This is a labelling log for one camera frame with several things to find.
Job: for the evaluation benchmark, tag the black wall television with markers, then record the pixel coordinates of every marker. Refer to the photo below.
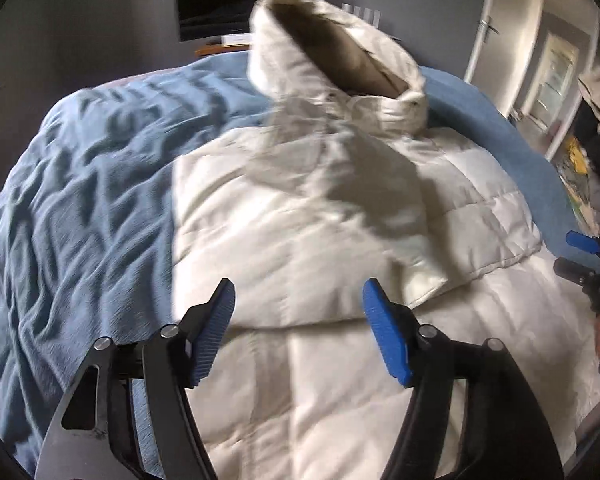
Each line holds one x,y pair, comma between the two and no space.
235,2

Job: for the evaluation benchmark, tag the white router with antennas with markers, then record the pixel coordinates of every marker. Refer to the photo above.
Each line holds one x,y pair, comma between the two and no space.
362,14

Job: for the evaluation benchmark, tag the white box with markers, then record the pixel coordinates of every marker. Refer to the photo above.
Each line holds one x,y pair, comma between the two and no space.
236,40

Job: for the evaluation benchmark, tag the wooden shelf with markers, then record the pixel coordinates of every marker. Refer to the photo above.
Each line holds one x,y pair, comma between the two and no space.
220,50

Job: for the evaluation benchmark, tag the white hooded puffer jacket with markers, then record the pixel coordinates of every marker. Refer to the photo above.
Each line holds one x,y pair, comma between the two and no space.
330,220

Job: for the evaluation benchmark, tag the pile of clothes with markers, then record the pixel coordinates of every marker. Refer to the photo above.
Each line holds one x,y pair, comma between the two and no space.
592,150

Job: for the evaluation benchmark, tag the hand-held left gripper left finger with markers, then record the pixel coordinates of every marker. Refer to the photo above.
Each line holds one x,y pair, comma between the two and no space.
211,336

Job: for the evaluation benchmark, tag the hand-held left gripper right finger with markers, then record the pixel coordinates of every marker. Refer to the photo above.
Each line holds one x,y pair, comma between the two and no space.
386,332

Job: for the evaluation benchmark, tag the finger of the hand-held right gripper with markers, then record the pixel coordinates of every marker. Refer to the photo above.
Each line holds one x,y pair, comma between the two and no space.
575,269
584,243

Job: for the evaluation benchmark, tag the blue fleece blanket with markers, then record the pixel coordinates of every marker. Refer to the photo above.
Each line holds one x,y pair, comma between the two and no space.
90,185

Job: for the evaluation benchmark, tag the white door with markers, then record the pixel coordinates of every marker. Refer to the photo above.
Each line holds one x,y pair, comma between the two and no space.
510,45

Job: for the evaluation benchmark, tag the glass panel door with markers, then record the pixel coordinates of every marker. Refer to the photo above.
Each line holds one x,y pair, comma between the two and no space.
554,77

